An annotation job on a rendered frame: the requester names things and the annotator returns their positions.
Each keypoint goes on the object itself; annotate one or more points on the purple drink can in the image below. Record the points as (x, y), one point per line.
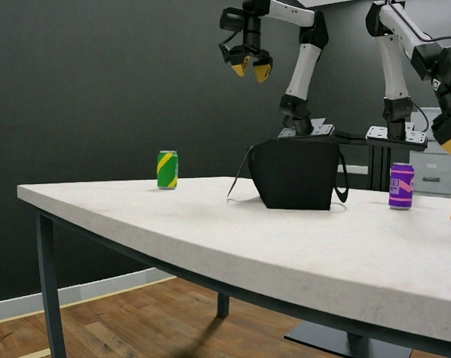
(401, 186)

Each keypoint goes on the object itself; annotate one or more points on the green and yellow soda can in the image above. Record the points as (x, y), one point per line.
(167, 170)

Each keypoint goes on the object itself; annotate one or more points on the black tote bag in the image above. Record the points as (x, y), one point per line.
(295, 173)

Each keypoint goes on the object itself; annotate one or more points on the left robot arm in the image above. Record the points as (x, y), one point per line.
(431, 62)

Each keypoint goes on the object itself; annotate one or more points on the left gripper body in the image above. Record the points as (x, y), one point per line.
(442, 124)

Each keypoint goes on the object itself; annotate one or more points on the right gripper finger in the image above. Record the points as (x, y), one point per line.
(240, 70)
(262, 72)

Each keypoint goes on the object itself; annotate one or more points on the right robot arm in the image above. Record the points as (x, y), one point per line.
(313, 38)

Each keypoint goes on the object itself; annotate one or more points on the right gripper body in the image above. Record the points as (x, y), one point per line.
(238, 54)

